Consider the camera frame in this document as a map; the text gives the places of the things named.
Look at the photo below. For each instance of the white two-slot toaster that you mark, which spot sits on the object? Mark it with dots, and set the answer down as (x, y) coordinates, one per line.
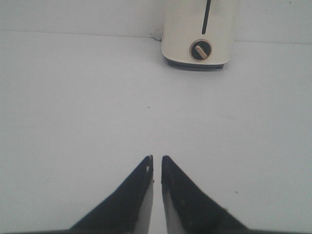
(198, 34)

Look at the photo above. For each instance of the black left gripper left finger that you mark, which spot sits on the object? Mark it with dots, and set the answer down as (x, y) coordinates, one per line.
(128, 208)

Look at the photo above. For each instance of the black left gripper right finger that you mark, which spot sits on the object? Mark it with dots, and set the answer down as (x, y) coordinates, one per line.
(187, 208)

